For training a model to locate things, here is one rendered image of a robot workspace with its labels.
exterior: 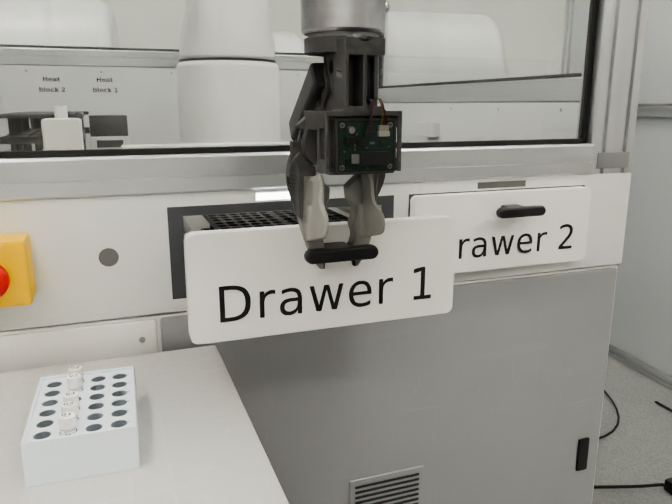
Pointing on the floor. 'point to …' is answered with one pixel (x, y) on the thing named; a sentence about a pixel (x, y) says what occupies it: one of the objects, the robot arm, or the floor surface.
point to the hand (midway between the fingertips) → (336, 252)
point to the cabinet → (406, 392)
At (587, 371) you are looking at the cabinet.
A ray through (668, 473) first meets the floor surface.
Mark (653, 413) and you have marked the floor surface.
